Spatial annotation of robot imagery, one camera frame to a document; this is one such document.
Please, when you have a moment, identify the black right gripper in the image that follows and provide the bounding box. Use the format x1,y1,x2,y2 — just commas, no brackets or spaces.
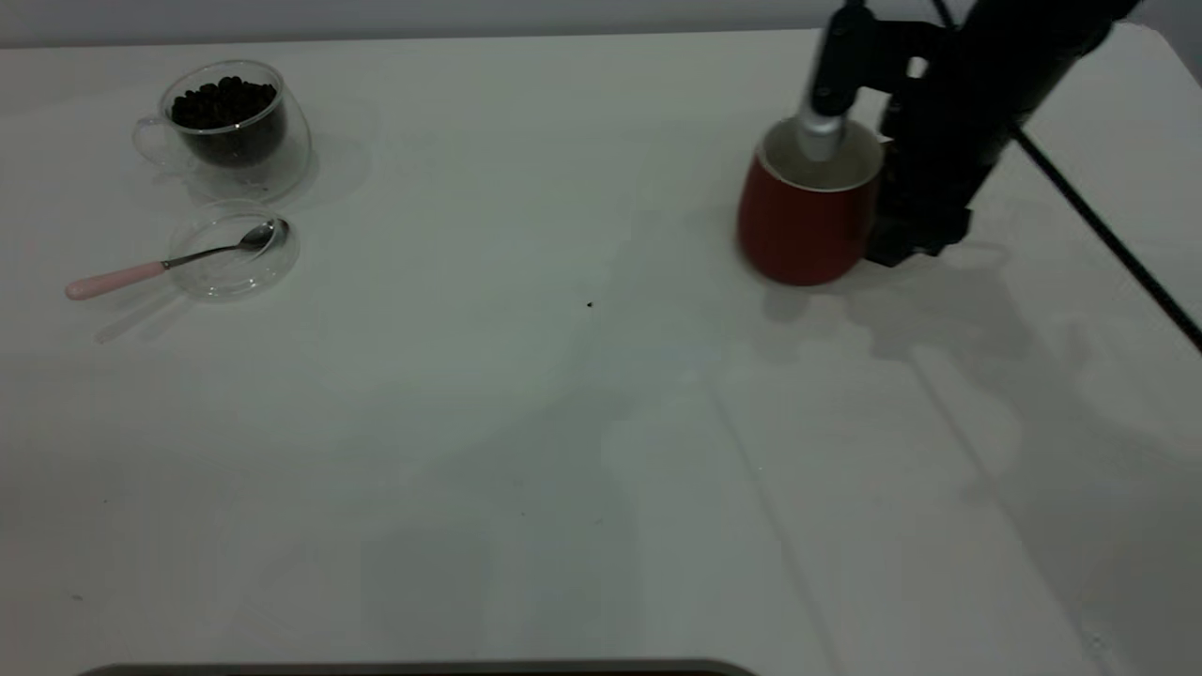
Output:
796,0,1062,267

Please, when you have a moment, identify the red ceramic mug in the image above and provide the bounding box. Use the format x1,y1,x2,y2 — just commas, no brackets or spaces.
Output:
736,115,888,287

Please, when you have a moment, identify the pink handled metal spoon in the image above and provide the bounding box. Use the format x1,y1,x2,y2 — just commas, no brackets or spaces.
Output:
65,218,290,301

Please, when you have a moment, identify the clear glass cup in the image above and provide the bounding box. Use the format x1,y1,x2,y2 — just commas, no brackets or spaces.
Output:
131,59,313,203

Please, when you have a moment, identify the dark coffee beans heap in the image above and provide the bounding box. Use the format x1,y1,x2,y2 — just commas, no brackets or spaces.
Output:
170,76,285,168

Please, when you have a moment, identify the clear glass saucer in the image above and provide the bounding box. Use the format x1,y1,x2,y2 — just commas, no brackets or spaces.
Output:
167,200,301,301

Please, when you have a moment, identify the black cable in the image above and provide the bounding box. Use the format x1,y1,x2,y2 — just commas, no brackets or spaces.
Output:
1012,127,1202,353

